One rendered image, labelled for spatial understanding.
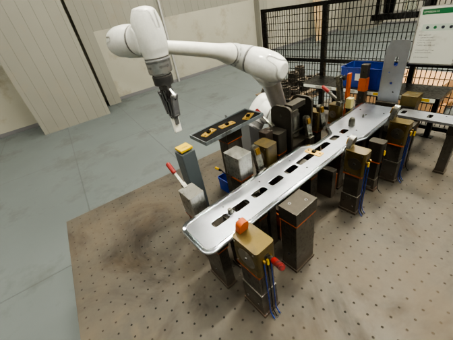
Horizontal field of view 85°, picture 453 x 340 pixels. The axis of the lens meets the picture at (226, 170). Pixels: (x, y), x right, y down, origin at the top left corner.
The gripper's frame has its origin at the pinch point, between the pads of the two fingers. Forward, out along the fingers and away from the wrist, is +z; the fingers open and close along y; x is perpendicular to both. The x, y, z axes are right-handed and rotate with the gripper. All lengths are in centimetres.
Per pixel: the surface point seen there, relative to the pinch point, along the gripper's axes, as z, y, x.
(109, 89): 92, -580, 111
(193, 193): 21.0, 19.6, -9.9
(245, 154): 16.0, 21.4, 17.1
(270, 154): 23.5, 22.2, 31.7
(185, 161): 16.1, 3.7, -2.7
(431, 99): 24, 55, 128
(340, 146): 27, 40, 61
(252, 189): 27.0, 30.3, 11.2
